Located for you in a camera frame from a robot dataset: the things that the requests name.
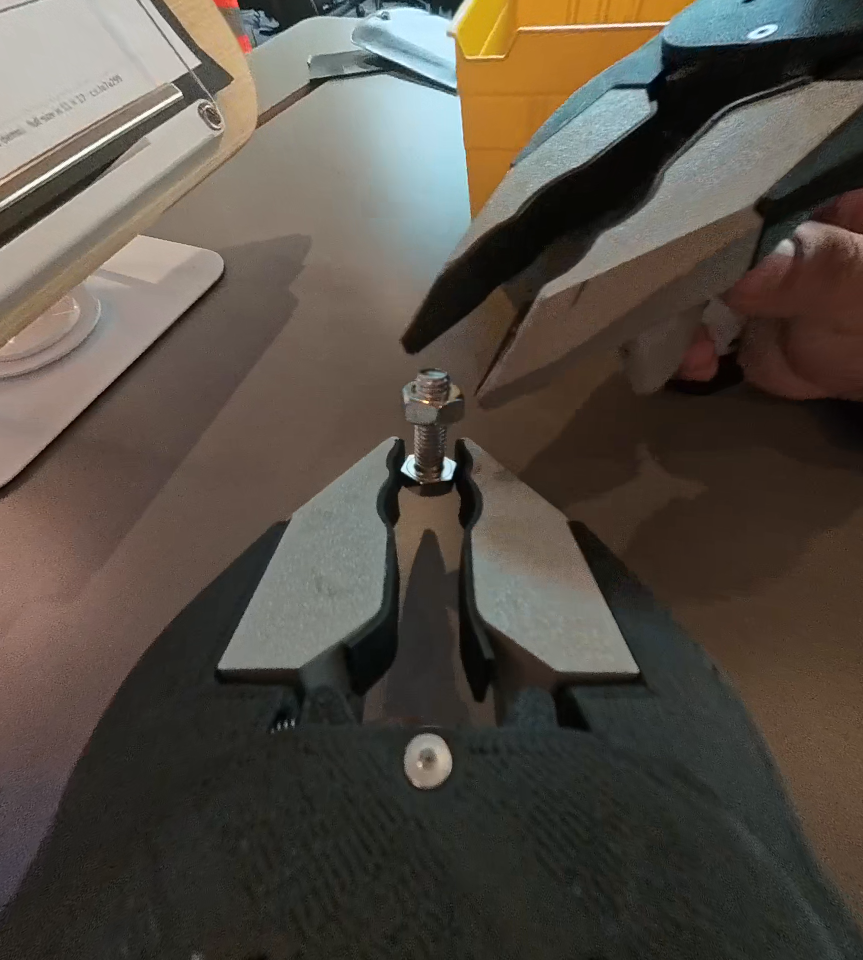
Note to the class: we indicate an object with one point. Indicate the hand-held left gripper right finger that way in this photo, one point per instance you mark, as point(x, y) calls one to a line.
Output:
point(536, 592)

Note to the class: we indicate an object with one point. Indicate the silver flat object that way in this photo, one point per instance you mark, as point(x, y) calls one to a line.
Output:
point(401, 49)

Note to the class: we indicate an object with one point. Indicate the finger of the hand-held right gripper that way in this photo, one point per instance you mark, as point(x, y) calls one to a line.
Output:
point(536, 202)
point(649, 262)

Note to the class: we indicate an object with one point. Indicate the black flat sheet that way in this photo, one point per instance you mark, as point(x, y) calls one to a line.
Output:
point(338, 66)

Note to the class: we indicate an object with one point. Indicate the large steel hex bolt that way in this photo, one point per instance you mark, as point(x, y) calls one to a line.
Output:
point(431, 450)

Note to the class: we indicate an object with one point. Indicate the large steel hex nut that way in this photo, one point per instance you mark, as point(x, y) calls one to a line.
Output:
point(431, 405)

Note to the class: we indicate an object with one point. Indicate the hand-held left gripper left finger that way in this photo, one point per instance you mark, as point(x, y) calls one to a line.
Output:
point(319, 585)

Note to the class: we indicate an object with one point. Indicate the wooden document stand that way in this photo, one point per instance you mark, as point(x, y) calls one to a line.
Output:
point(139, 300)

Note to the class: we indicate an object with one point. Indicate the yellow plastic bin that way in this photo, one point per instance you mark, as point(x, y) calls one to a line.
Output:
point(499, 120)

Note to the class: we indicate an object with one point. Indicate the person's right hand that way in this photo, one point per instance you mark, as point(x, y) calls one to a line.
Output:
point(836, 300)

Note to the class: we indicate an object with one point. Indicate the printed instruction sheet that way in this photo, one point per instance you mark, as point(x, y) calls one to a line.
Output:
point(41, 97)

